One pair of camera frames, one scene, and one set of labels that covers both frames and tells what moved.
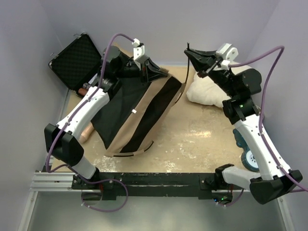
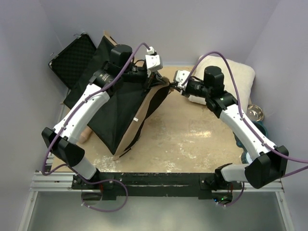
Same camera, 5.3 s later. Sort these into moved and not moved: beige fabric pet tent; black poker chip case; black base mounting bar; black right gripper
Moved: beige fabric pet tent; black right gripper
Not moved: black base mounting bar; black poker chip case
